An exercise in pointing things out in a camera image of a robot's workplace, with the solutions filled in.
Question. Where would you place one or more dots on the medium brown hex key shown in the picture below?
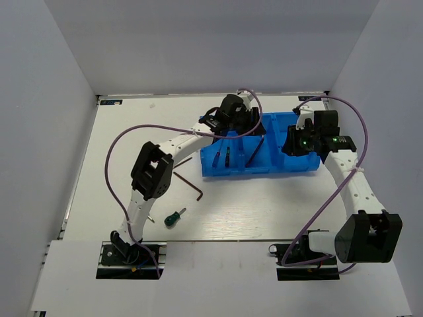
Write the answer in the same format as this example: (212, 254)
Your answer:
(196, 188)

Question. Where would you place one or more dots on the large brown hex key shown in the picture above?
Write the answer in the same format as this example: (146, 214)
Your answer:
(256, 150)

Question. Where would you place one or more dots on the green stubby screwdriver right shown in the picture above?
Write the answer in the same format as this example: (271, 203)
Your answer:
(171, 220)

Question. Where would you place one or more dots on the black green precision screwdriver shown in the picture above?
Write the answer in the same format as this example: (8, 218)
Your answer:
(227, 157)

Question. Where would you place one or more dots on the blue plastic compartment bin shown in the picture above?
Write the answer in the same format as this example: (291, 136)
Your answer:
(269, 160)

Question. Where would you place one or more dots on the small brown hex key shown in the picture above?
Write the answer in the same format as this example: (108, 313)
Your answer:
(182, 162)

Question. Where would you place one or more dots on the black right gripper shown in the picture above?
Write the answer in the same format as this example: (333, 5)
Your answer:
(291, 147)

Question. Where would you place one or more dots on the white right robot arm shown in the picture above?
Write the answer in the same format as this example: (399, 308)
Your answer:
(370, 233)

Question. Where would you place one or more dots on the left corner label sticker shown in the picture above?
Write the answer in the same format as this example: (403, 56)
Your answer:
(111, 102)

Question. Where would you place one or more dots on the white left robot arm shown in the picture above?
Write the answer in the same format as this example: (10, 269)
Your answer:
(153, 168)

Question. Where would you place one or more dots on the right corner label sticker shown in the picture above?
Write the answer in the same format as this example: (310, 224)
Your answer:
(305, 98)

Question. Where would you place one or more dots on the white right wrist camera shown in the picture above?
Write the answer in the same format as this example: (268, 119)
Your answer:
(305, 116)

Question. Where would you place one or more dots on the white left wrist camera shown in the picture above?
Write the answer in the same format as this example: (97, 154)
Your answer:
(247, 99)

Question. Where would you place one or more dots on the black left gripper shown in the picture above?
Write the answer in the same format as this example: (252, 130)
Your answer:
(248, 114)

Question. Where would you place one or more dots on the corner label sticker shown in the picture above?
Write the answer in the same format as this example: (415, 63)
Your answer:
(111, 102)
(305, 98)

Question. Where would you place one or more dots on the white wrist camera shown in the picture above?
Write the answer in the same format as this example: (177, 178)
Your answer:
(247, 99)
(305, 116)

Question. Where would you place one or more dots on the blue handled precision screwdriver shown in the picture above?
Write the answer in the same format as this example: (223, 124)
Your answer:
(217, 156)

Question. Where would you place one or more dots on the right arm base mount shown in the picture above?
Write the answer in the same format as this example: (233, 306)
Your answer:
(303, 264)

